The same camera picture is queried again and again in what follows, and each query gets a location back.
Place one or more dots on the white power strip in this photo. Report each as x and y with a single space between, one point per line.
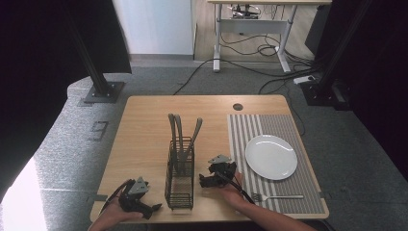
304 79

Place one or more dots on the white panel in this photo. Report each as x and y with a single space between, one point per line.
157 25

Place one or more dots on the person's right hand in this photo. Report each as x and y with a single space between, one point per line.
234 194

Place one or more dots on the silver fork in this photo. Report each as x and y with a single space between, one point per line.
282 196

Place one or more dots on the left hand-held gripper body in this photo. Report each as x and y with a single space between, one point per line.
133 195

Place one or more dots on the white round plate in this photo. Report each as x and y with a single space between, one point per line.
271 157

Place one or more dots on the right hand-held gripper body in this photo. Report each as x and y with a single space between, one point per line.
223 168

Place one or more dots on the grey floor socket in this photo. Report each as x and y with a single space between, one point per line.
98 130

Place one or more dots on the person's left hand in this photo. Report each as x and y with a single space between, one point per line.
114 213

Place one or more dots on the black metal stand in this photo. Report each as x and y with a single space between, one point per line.
330 73
96 77

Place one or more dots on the grey striped placemat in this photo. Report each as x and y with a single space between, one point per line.
288 125

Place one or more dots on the white-framed desk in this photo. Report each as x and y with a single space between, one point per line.
253 26

